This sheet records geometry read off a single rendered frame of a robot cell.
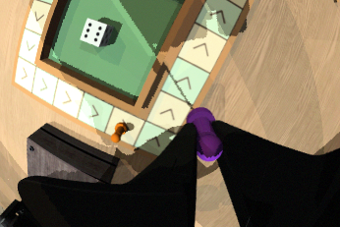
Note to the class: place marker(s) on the orange pawn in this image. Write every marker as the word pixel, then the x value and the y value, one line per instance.
pixel 120 130

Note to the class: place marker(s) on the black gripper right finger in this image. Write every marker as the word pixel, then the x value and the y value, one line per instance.
pixel 272 185

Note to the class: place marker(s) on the white die with black pips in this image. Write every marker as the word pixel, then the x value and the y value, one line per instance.
pixel 96 32

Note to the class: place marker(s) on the purple pawn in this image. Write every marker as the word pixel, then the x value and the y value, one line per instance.
pixel 209 147

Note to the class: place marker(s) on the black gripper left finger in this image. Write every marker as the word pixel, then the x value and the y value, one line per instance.
pixel 164 194

